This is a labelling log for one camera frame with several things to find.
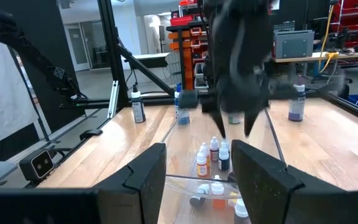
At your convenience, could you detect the red storage shelf rack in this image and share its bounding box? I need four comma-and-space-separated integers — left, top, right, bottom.
333, 0, 358, 47

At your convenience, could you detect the clear plastic bin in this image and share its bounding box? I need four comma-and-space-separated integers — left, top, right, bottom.
157, 105, 287, 224

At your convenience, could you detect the black table-level depth camera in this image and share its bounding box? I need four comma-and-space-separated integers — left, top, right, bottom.
19, 148, 55, 183

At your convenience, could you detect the large black food coloring bottle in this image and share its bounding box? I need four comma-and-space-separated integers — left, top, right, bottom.
131, 83, 147, 124

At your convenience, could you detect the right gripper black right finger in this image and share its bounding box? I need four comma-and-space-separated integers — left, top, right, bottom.
231, 139, 349, 224

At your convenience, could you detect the black curved chair back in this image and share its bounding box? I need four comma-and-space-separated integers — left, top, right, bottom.
337, 83, 351, 101

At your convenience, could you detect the small yellow-label coloring bottle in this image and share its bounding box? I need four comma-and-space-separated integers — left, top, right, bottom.
196, 151, 208, 179

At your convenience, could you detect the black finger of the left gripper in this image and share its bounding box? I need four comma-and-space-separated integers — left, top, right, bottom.
244, 107, 265, 138
209, 105, 228, 139

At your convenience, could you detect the silver aluminium bracket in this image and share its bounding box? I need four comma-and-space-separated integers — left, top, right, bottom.
107, 80, 119, 119

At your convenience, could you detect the large blue food coloring bottle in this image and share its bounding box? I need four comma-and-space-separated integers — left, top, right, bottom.
174, 82, 191, 126

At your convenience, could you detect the orange parts bin rack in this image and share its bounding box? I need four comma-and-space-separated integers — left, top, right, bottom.
166, 26, 211, 93

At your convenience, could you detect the white top black table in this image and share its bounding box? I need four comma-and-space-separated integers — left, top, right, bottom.
121, 52, 170, 69

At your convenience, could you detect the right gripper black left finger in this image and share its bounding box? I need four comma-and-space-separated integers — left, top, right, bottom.
96, 142, 167, 224

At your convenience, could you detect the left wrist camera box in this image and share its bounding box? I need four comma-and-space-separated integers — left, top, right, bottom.
178, 89, 199, 110

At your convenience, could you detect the grey metal equipment case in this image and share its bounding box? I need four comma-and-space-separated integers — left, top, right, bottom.
273, 30, 315, 59

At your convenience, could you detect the person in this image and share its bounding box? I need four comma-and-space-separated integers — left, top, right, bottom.
0, 29, 40, 153

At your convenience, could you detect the large green food coloring bottle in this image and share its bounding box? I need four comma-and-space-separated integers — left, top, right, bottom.
227, 113, 242, 125

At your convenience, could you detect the large purple food coloring bottle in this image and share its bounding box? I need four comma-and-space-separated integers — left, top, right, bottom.
287, 74, 306, 122

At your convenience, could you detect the black aluminium station frame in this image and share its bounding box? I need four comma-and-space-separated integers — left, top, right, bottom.
35, 0, 358, 175

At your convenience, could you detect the wooden workbench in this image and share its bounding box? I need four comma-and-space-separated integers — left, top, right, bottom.
272, 51, 358, 82

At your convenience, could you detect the black clamp foot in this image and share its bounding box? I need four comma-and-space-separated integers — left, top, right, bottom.
79, 129, 104, 141

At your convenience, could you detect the yellow hanging cable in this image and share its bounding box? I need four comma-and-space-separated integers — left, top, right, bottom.
318, 4, 340, 74

